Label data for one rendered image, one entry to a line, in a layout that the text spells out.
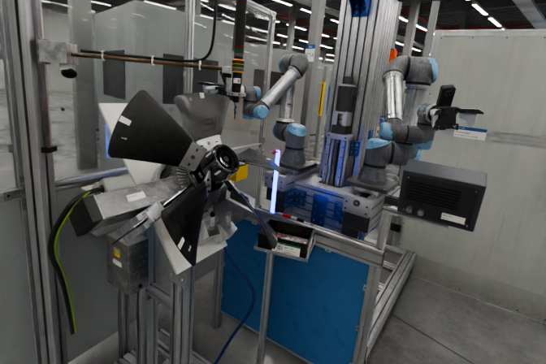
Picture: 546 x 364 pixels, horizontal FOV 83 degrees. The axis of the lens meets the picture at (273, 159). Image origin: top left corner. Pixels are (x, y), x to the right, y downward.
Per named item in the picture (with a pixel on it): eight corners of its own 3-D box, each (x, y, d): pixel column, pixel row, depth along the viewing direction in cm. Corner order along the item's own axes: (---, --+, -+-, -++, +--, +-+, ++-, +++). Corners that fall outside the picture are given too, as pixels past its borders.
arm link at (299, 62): (320, 64, 179) (264, 125, 171) (309, 64, 188) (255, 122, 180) (309, 48, 173) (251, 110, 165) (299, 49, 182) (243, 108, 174)
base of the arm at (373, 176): (362, 175, 176) (365, 158, 174) (389, 181, 168) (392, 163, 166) (353, 179, 164) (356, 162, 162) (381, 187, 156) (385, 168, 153)
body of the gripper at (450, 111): (460, 130, 109) (447, 126, 121) (461, 106, 107) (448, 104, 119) (436, 131, 110) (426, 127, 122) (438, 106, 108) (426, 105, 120)
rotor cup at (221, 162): (199, 197, 108) (223, 180, 101) (181, 160, 110) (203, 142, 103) (227, 187, 120) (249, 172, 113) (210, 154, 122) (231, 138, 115)
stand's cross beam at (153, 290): (145, 293, 137) (145, 285, 136) (153, 289, 141) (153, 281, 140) (175, 312, 128) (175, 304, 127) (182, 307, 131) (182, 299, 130)
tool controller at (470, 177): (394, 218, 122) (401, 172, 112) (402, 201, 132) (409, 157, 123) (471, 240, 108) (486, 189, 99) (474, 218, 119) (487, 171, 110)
